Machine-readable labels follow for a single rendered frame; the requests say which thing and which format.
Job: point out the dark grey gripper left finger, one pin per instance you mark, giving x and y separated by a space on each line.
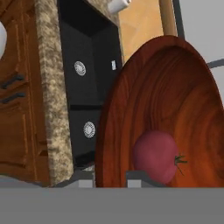
84 178

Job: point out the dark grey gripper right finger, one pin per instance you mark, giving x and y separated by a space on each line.
137 178

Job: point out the red tomato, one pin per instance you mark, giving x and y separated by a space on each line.
156 156

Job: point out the brown wooden bowl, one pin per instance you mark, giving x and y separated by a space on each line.
163 96

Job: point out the brown wooden cupboard door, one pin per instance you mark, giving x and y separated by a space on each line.
17 43
20 140

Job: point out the black double sink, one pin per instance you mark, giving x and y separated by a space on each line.
84 96

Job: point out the white round object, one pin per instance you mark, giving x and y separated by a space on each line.
2 40

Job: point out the white tap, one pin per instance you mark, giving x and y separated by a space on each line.
118 5

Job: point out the light wooden post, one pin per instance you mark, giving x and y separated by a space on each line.
167 17

